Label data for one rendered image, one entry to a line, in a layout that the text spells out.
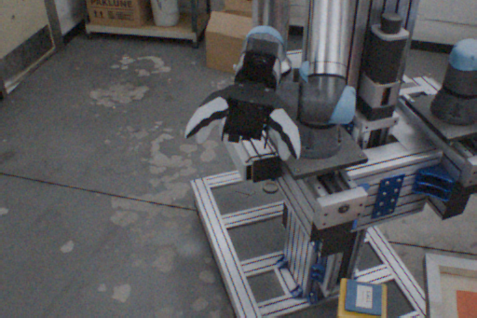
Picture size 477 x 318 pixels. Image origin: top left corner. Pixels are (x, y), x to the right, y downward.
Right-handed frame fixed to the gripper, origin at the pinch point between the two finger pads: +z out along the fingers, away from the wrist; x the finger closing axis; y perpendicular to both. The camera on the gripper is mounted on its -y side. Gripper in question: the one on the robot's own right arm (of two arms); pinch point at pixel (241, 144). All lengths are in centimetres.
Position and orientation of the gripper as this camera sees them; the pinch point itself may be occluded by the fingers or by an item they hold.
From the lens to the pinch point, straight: 60.7
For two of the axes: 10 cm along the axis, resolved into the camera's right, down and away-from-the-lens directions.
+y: -1.3, 7.7, 6.3
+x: -9.8, -1.9, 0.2
